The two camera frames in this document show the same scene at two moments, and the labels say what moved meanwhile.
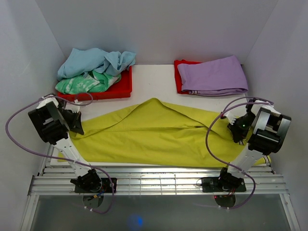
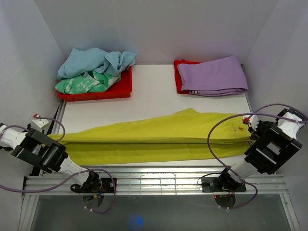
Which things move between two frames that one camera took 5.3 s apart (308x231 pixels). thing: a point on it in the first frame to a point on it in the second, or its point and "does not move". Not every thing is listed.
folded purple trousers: [223, 76] does not move
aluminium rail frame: [157, 180] does not move
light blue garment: [80, 61] does not move
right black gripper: [237, 134] to [256, 134]
